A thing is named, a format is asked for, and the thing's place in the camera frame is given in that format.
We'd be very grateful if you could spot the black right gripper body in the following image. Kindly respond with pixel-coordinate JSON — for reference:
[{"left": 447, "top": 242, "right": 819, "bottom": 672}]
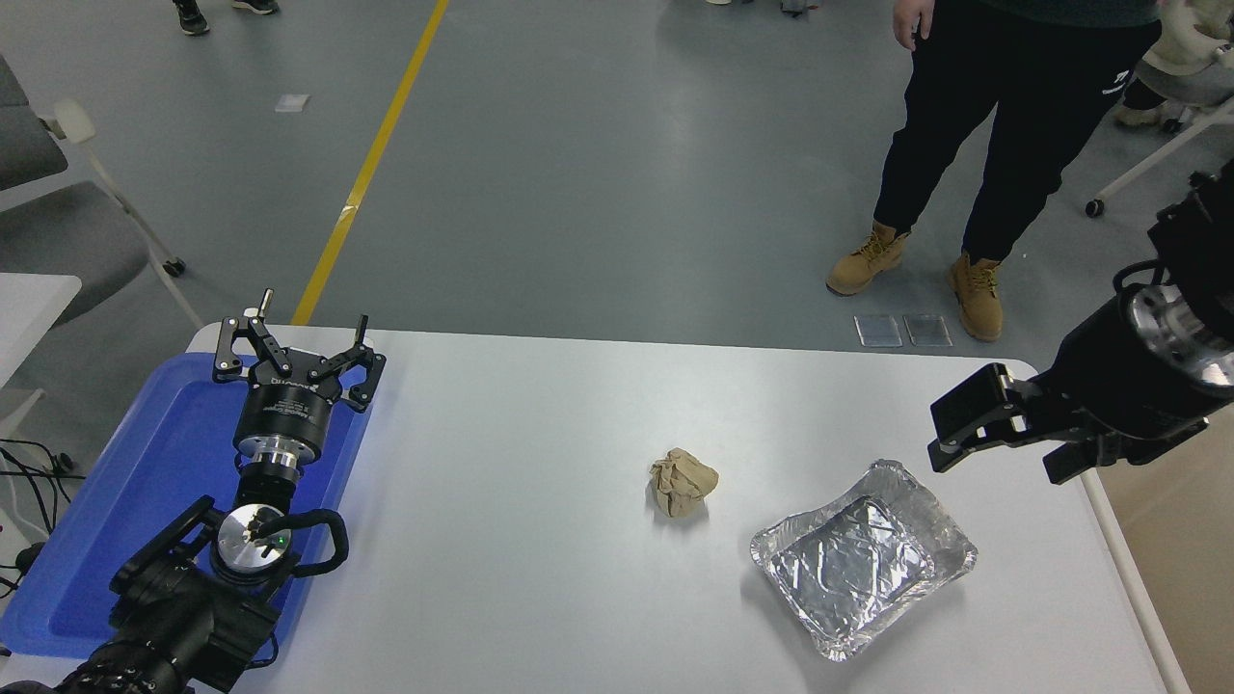
[{"left": 1036, "top": 294, "right": 1212, "bottom": 444}]

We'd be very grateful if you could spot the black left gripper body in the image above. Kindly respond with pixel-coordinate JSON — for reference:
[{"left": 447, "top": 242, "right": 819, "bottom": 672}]
[{"left": 234, "top": 364, "right": 341, "bottom": 451}]

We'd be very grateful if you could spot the silver foil tray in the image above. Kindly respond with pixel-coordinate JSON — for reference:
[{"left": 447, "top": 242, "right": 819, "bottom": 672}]
[{"left": 750, "top": 459, "right": 979, "bottom": 663}]

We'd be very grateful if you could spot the person's hand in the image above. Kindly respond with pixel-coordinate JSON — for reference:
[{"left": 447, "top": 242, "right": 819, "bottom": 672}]
[{"left": 892, "top": 0, "right": 936, "bottom": 51}]

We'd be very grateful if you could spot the blue plastic tray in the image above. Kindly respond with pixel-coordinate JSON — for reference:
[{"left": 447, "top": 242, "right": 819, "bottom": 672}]
[{"left": 0, "top": 352, "right": 375, "bottom": 661}]

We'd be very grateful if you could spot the grey office chair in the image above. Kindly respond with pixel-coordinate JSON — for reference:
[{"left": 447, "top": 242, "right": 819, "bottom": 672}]
[{"left": 0, "top": 53, "right": 189, "bottom": 329}]

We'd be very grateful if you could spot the white side table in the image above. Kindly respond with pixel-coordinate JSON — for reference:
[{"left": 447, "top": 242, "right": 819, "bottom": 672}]
[{"left": 0, "top": 273, "right": 83, "bottom": 435}]

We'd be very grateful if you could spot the person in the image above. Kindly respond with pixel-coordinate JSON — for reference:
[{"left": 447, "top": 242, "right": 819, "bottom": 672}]
[
  {"left": 172, "top": 0, "right": 281, "bottom": 37},
  {"left": 1113, "top": 77, "right": 1172, "bottom": 129},
  {"left": 826, "top": 0, "right": 1163, "bottom": 343}
]

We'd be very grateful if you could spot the crumpled tan paper ball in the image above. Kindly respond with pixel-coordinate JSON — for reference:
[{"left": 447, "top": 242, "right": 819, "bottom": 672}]
[{"left": 649, "top": 447, "right": 720, "bottom": 519}]

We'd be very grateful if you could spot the white rolling chair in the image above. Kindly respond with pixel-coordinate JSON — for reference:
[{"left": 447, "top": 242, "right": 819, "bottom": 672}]
[{"left": 1085, "top": 0, "right": 1234, "bottom": 218}]

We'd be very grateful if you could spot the black cable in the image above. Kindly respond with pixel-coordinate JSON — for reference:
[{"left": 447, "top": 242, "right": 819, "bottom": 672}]
[
  {"left": 0, "top": 439, "right": 86, "bottom": 536},
  {"left": 0, "top": 542, "right": 46, "bottom": 597}
]

